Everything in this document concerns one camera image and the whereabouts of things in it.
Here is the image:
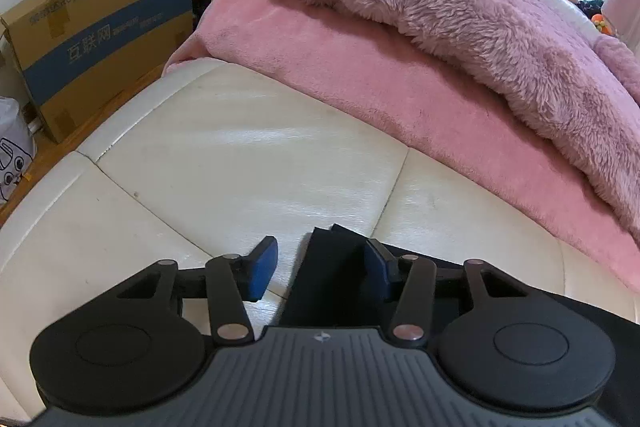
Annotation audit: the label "white plastic bag with cartoon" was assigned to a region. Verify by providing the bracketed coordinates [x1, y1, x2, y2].
[0, 98, 37, 205]

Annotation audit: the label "pink bed sheet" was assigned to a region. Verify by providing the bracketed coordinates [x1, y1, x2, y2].
[166, 0, 639, 288]

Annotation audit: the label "orange plush toy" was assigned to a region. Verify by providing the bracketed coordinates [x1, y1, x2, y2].
[591, 13, 615, 36]

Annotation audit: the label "cardboard box with blue band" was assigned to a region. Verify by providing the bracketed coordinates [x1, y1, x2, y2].
[1, 0, 192, 142]

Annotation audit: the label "fluffy pink blanket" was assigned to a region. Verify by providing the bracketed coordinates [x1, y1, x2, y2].
[302, 0, 639, 233]

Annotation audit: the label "black pants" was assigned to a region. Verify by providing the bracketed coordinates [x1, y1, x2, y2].
[274, 223, 639, 340]

